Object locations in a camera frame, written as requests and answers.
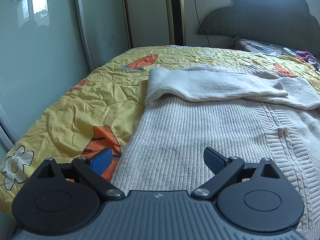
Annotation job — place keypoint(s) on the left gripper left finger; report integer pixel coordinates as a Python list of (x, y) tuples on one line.
[(90, 171)]

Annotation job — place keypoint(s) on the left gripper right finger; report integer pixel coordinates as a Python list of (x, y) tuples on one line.
[(225, 172)]

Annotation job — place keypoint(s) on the white knit sweater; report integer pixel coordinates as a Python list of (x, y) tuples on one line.
[(244, 112)]

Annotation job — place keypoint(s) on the yellow carrot print quilt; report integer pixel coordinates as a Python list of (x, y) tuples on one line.
[(104, 108)]

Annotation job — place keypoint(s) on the plaid pillow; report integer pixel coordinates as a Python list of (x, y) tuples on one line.
[(254, 46)]

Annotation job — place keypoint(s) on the white remote control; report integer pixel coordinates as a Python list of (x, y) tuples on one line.
[(288, 52)]

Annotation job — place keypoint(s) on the purple cloth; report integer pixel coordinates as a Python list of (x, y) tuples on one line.
[(306, 56)]

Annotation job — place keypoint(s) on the glass sliding wardrobe door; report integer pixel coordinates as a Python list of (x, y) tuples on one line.
[(47, 47)]

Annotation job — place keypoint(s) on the dark upholstered headboard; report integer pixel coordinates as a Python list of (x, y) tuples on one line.
[(283, 22)]

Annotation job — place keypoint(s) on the gold tower air conditioner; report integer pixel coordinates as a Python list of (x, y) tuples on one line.
[(176, 22)]

